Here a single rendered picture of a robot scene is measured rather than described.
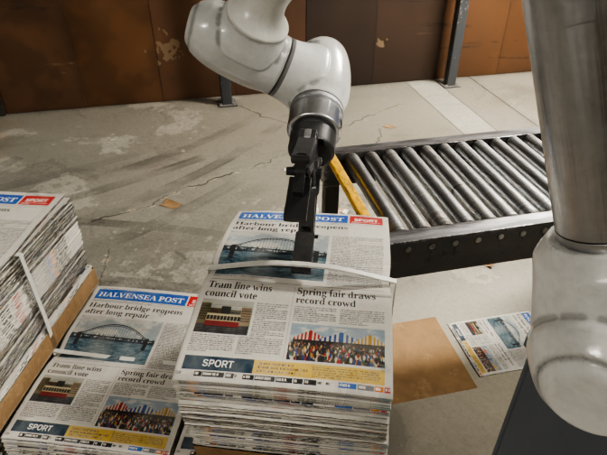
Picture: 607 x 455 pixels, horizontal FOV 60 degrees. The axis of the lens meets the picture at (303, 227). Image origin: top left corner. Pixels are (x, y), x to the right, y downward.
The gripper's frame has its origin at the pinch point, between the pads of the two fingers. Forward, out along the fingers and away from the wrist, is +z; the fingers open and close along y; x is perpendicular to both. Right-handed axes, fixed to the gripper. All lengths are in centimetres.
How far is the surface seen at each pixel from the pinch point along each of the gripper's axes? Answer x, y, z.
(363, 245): -9.3, 12.0, -7.7
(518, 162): -58, 69, -79
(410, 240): -21, 52, -35
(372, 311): -11.0, 6.2, 6.9
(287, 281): 1.8, 7.7, 2.4
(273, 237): 6.0, 12.3, -8.1
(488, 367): -60, 137, -35
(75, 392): 39, 28, 17
